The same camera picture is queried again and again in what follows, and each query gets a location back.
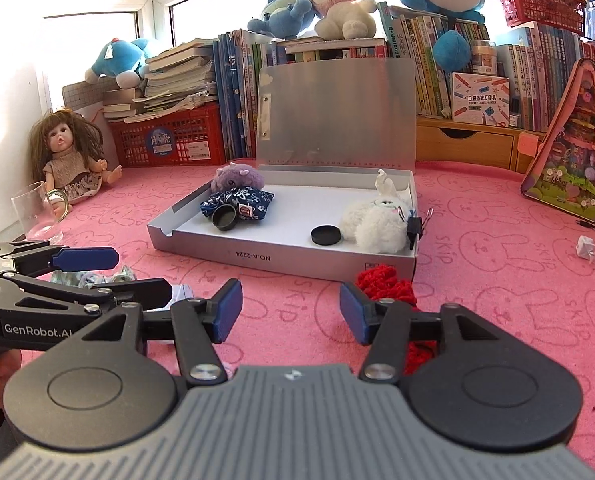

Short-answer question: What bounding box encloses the black binder clip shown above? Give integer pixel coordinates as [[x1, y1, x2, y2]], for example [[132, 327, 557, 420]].
[[405, 207, 435, 251]]

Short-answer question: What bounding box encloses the pink white bunny plush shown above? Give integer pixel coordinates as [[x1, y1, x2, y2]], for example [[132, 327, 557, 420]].
[[302, 0, 378, 41]]

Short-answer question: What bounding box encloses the blue dinosaur plush toy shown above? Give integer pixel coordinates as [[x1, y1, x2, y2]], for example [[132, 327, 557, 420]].
[[247, 0, 314, 40]]

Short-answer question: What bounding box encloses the blue cat plush toy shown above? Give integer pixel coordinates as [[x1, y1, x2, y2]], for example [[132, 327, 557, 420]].
[[84, 37, 150, 90]]

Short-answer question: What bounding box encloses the stack of worn books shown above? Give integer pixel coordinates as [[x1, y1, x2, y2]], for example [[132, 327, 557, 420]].
[[102, 37, 220, 123]]

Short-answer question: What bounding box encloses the purple plush toy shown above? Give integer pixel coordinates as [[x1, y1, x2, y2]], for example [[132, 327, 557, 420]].
[[211, 162, 264, 196]]

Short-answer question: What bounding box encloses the red knitted bow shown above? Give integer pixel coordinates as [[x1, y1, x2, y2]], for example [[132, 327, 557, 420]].
[[353, 262, 438, 376]]

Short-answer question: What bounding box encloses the row of colourful upright books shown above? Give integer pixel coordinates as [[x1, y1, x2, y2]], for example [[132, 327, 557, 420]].
[[257, 2, 595, 133]]

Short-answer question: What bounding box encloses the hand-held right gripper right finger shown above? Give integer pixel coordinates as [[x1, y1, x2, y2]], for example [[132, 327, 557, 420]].
[[339, 281, 508, 383]]

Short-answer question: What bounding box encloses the row of blue slim books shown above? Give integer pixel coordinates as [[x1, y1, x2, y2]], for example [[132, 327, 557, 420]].
[[213, 30, 260, 161]]

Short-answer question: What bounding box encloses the pink triangular toy case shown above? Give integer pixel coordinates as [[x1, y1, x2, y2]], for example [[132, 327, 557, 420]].
[[516, 57, 595, 231]]

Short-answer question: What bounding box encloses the white illustrated carton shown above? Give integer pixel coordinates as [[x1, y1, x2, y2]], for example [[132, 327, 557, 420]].
[[450, 72, 512, 126]]

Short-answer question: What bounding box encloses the navy floral cloth pouch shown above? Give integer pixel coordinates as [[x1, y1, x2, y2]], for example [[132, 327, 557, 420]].
[[200, 186, 275, 223]]

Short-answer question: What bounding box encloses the silver cardboard file box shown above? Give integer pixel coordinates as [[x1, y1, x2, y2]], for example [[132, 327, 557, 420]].
[[146, 56, 419, 283]]

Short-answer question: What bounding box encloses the person's left hand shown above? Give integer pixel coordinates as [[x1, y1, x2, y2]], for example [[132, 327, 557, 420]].
[[0, 349, 23, 410]]

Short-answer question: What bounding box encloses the white fluffy plush toy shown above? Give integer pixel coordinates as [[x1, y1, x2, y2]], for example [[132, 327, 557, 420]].
[[338, 169, 415, 253]]

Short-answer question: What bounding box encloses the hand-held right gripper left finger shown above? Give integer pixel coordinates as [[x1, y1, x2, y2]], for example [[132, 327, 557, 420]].
[[70, 279, 244, 386]]

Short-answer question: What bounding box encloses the white grid board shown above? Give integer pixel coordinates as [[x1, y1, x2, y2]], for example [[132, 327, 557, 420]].
[[61, 80, 109, 116]]

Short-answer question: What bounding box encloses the brown haired baby doll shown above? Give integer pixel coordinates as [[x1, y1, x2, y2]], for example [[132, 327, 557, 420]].
[[30, 107, 124, 206]]

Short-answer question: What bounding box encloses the green gingham scrunchie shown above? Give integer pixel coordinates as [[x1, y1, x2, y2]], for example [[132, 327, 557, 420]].
[[50, 267, 138, 291]]

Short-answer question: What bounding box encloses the white framed window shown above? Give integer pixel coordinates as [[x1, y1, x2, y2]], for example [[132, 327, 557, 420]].
[[42, 0, 328, 86]]

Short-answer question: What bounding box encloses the red plastic basket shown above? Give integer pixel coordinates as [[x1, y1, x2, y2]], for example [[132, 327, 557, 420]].
[[496, 0, 585, 36]]

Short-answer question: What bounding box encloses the red plastic crate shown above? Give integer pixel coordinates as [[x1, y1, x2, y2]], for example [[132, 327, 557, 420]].
[[108, 105, 228, 167]]

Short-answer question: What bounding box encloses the wooden drawer organizer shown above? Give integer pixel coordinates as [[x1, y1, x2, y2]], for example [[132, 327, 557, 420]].
[[416, 115, 545, 175]]

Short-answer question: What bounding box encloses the pink rabbit print tablecloth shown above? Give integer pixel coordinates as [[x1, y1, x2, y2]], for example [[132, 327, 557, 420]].
[[0, 160, 595, 461]]

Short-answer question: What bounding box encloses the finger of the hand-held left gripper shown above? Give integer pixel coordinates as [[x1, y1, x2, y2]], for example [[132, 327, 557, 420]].
[[0, 277, 173, 317], [0, 241, 120, 277]]

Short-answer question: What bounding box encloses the clear glass mug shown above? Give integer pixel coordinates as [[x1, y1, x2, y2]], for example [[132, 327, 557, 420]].
[[11, 181, 73, 243]]

